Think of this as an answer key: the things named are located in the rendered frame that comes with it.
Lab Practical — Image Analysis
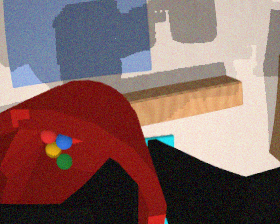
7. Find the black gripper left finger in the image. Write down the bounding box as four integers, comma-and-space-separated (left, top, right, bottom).
0, 157, 139, 224

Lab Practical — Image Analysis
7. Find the red marble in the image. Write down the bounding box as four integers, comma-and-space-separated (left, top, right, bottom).
40, 131, 57, 143

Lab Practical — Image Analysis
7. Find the green marble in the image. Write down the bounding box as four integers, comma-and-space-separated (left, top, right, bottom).
56, 153, 72, 169

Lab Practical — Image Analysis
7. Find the yellow marble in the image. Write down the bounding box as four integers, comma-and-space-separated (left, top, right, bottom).
45, 141, 61, 158

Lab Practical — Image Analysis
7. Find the tan wooden bar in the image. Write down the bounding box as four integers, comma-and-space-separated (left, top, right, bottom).
122, 76, 242, 126

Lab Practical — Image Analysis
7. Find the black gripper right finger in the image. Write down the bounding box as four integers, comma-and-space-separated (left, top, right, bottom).
147, 139, 280, 224

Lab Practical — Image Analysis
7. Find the blue marble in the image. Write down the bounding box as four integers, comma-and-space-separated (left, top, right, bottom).
56, 133, 72, 149

